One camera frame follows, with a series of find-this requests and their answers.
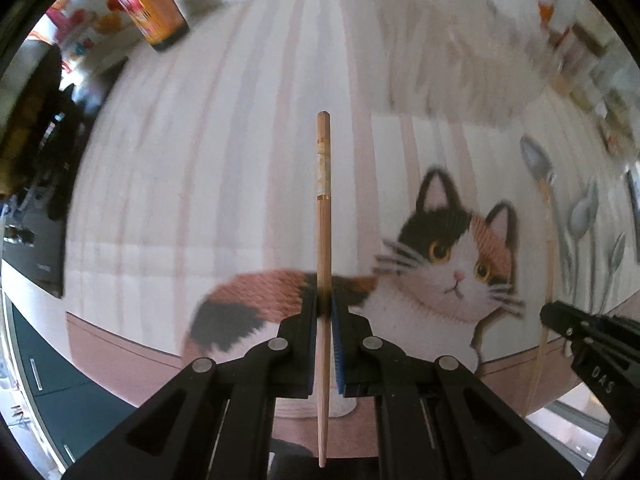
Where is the colourful toy box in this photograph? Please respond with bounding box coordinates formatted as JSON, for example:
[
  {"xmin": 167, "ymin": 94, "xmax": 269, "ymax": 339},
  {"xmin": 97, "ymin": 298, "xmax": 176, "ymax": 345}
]
[{"xmin": 27, "ymin": 0, "xmax": 132, "ymax": 66}]

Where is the cat print table mat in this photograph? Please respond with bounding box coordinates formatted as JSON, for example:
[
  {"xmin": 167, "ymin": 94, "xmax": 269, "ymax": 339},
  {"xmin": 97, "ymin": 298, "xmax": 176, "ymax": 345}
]
[{"xmin": 65, "ymin": 0, "xmax": 639, "ymax": 410}]

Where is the clear plastic utensil tray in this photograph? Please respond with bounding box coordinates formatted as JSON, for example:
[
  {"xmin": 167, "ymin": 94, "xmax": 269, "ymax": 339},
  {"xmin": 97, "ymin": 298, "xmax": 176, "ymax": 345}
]
[{"xmin": 346, "ymin": 0, "xmax": 559, "ymax": 126}]

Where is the steel spoon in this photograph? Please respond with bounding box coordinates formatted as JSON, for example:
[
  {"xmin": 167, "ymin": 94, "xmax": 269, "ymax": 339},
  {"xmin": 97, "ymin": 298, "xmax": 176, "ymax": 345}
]
[
  {"xmin": 520, "ymin": 136, "xmax": 574, "ymax": 292},
  {"xmin": 568, "ymin": 195, "xmax": 591, "ymax": 307},
  {"xmin": 598, "ymin": 233, "xmax": 626, "ymax": 314},
  {"xmin": 587, "ymin": 177, "xmax": 599, "ymax": 314}
]

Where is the wooden chopstick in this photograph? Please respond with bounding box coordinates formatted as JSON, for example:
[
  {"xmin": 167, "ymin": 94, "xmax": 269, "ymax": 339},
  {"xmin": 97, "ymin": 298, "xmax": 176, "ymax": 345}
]
[
  {"xmin": 522, "ymin": 179, "xmax": 559, "ymax": 418},
  {"xmin": 316, "ymin": 110, "xmax": 332, "ymax": 468}
]

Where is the soy sauce bottle orange label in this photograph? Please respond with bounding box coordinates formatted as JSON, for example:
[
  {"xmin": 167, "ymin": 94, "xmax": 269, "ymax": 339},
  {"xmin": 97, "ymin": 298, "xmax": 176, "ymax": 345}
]
[{"xmin": 117, "ymin": 0, "xmax": 190, "ymax": 52}]

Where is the black gas stove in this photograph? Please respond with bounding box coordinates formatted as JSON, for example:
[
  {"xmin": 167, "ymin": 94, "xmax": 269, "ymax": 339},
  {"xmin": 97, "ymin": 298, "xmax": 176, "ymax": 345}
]
[{"xmin": 2, "ymin": 58, "xmax": 128, "ymax": 298}]

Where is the dark teal cabinet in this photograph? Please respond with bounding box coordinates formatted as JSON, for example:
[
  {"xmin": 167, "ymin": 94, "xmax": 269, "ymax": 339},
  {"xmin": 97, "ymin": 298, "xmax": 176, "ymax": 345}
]
[{"xmin": 8, "ymin": 304, "xmax": 134, "ymax": 467}]

